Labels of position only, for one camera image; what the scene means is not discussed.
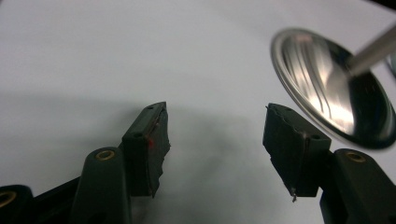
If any stainless steel utensil rack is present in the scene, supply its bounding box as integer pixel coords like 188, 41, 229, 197
270, 23, 396, 150

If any pale blue table mat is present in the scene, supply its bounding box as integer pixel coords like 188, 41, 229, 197
0, 0, 396, 224

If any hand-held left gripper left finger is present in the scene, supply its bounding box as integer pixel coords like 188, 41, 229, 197
120, 101, 172, 199

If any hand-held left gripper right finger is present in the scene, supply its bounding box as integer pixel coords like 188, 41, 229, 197
262, 103, 332, 203

